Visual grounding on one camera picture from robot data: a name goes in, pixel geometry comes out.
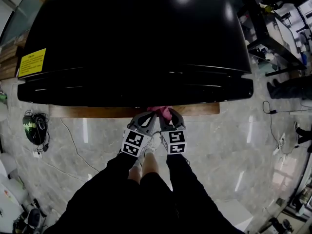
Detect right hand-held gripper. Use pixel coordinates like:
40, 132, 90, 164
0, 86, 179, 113
158, 108, 188, 155

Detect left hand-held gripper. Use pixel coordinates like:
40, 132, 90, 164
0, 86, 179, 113
120, 111, 158, 158

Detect black desk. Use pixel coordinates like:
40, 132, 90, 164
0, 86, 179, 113
237, 0, 308, 77

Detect person's body in black clothing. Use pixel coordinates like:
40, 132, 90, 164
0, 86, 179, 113
43, 148, 244, 234

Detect person's left forearm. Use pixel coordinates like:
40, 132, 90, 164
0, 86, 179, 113
63, 152, 144, 219

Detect person's right forearm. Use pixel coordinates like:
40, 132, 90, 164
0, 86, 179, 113
166, 154, 234, 229

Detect black mini fridge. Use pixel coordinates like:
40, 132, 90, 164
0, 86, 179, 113
17, 0, 254, 108

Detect pink cleaning cloth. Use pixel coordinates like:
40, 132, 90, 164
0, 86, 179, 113
147, 105, 173, 120

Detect wooden steps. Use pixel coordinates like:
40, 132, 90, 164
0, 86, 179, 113
0, 44, 20, 81

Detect white floor cable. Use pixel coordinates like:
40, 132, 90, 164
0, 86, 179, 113
59, 117, 100, 174

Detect wooden table with black legs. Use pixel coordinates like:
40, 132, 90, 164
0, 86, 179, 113
48, 102, 220, 118

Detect person's right white shoe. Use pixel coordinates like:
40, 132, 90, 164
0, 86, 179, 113
147, 130, 163, 155

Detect white cabinet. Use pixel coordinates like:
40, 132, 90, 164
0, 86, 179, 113
214, 198, 254, 232

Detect black adapter with cable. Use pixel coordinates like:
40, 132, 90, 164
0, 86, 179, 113
262, 100, 312, 141

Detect black charger with cables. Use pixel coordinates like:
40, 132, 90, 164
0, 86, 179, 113
31, 112, 51, 153

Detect black and green helmet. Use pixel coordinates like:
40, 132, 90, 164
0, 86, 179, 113
22, 110, 51, 146

